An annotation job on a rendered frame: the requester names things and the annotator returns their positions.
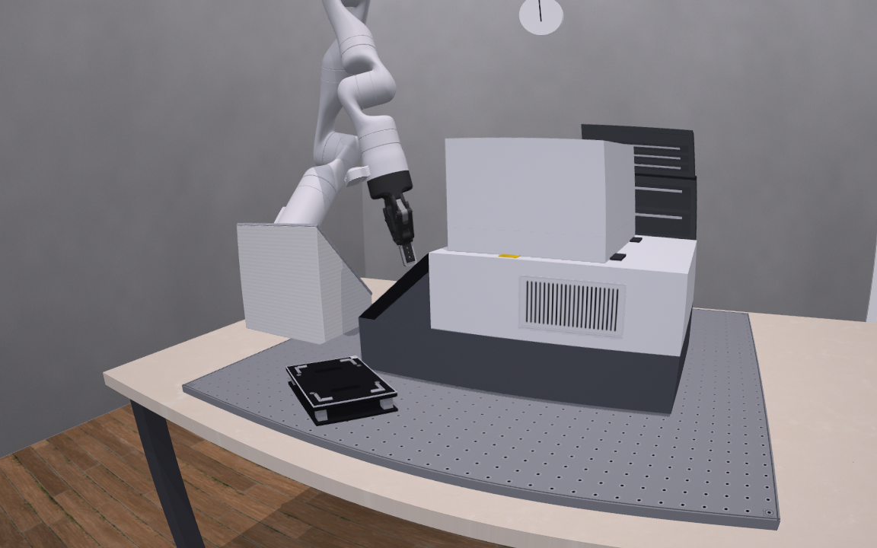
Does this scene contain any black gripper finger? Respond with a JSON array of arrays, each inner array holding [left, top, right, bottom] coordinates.
[[385, 199, 417, 266], [383, 208, 407, 245]]

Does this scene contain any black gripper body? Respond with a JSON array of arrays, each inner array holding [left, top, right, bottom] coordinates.
[[367, 170, 413, 225]]

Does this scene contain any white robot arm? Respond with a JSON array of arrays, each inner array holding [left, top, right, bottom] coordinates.
[[274, 0, 409, 227]]

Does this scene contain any black rectangular frame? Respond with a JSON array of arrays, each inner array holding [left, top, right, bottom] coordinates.
[[286, 355, 398, 426]]

